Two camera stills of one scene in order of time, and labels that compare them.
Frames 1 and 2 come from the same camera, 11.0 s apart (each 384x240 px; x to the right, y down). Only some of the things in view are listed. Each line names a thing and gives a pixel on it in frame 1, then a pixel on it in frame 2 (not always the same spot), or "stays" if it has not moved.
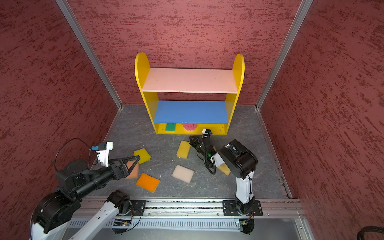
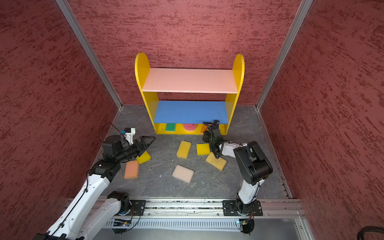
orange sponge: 148,182 → 203,128
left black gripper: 119,174 → 145,147
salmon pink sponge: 135,172 stays
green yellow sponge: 171,127 stays
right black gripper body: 204,153 → 208,138
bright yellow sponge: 144,155 stays
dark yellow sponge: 183,149 stays
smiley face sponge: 190,127 stays
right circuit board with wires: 247,224 stays
